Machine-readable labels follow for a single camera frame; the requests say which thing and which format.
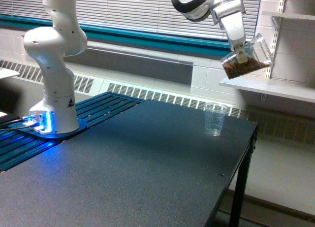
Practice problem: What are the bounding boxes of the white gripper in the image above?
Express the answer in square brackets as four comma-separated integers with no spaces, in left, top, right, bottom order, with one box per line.
[211,0,248,64]

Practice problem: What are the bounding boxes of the clear cup with brown nuts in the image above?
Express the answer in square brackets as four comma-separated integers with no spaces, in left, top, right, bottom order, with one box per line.
[220,33,274,79]

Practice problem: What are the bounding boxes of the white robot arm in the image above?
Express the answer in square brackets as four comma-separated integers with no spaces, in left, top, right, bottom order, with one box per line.
[24,0,247,138]

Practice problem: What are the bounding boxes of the empty clear plastic cup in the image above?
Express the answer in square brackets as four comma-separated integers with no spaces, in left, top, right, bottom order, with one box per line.
[204,102,227,136]

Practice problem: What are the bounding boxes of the white radiator vent cover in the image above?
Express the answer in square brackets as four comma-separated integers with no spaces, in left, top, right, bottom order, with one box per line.
[0,60,315,145]

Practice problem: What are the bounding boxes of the white window blinds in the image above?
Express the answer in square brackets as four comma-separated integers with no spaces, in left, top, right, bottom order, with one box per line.
[0,0,262,42]

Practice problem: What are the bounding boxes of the black table leg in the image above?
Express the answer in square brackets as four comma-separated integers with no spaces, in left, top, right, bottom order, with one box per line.
[228,125,259,227]

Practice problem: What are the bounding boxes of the white object at left edge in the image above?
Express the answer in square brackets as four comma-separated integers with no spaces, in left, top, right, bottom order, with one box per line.
[0,67,20,79]

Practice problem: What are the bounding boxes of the blue slotted mounting plate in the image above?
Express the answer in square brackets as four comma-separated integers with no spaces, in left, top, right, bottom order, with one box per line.
[0,93,143,171]

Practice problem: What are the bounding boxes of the upper white wall shelf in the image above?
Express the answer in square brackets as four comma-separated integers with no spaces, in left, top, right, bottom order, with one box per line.
[262,11,315,21]

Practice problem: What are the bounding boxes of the white wall shelf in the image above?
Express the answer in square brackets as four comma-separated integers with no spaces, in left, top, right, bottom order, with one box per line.
[262,11,315,21]
[219,75,315,103]

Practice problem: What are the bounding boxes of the lower white wall shelf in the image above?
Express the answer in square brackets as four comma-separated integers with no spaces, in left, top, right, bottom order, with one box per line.
[219,75,315,103]

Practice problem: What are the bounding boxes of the white shelf bracket rail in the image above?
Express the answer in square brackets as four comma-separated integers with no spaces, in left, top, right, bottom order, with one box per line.
[264,0,288,79]

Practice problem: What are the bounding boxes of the black cables at robot base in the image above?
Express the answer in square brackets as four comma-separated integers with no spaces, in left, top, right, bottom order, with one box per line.
[0,116,28,131]

